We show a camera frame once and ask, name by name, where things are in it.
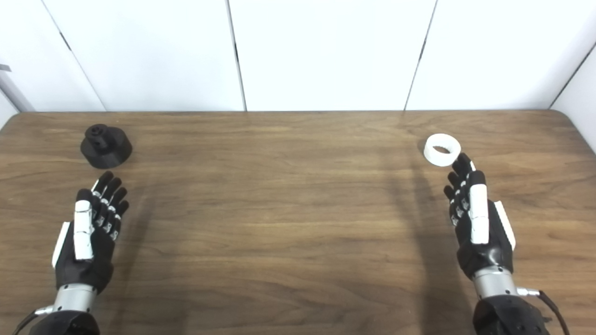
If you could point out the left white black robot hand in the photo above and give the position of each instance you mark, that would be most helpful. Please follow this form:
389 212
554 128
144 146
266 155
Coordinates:
86 265

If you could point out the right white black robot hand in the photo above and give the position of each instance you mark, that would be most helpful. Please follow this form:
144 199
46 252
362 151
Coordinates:
484 253

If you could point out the round black stepped part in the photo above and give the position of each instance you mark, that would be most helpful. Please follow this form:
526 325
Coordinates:
106 150

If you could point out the grey wall corner post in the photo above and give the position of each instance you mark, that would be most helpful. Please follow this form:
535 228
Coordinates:
14 93

